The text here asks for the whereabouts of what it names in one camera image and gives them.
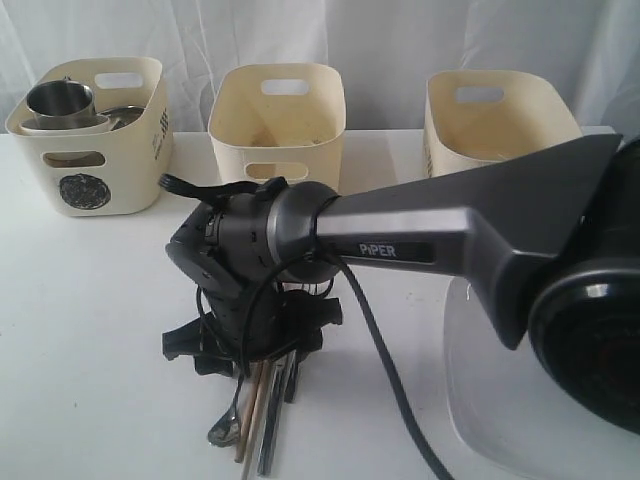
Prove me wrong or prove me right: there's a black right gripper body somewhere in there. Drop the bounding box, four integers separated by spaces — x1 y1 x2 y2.
197 277 330 361

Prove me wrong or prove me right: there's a steel table knife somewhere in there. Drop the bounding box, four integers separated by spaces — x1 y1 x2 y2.
257 352 294 477

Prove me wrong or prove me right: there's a steel fork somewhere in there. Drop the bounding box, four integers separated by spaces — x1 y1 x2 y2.
284 350 299 404

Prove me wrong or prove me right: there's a long steel spoon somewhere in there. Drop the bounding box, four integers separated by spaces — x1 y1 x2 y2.
207 373 245 448

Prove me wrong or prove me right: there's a white ceramic bowl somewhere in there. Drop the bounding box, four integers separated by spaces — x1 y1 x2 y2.
18 113 112 161

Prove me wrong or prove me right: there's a steel mug with handle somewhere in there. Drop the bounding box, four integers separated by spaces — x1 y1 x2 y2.
26 77 96 120

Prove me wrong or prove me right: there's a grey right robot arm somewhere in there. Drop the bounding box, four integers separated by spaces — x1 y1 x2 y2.
159 134 639 432

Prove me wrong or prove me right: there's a cream bin with triangle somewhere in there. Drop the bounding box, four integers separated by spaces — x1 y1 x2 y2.
208 63 346 190

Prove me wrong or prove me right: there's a white square plate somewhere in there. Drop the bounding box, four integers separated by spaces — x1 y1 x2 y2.
443 278 639 479

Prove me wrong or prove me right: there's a cream bin with square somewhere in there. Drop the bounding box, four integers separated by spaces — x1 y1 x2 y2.
424 70 582 177

